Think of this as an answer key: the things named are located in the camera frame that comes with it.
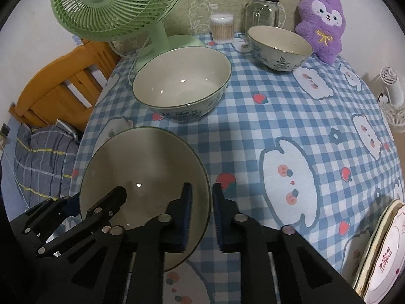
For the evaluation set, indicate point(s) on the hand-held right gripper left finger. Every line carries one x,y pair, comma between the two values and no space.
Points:
186,215

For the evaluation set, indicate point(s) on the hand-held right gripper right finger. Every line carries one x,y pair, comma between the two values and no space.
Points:
221,218

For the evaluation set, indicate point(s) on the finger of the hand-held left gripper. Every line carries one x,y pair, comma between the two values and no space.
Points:
104,204
47,212

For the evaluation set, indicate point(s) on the blue print cream ceramic bowl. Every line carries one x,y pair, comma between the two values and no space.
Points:
180,82

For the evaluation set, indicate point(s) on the large yellow floral plate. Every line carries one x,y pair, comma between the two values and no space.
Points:
364,261

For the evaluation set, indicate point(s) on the small pink flower plate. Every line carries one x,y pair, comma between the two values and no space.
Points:
389,259

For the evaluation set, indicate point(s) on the leaf print cream ceramic bowl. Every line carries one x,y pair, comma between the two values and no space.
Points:
278,42

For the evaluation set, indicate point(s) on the grey plaid quilt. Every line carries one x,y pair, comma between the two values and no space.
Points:
41,158

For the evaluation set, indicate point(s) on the blue checkered tablecloth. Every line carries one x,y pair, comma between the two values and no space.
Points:
253,133

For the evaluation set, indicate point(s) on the wooden bed headboard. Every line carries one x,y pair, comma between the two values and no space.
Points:
47,95

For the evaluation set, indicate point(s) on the cotton swab box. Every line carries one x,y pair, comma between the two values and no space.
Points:
222,30

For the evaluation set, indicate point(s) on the green desk fan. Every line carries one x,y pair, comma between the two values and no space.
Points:
95,3

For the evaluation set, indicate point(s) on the glass jar with dark lid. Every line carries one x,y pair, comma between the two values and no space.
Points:
261,15

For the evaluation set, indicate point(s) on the purple plush toy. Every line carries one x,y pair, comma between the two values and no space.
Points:
322,38

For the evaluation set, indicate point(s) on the white floor fan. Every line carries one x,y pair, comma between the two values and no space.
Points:
395,95

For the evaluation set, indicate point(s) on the wall socket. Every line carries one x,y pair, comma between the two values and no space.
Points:
4,133

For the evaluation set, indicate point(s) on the blue wall sticker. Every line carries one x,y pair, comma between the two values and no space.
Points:
77,39

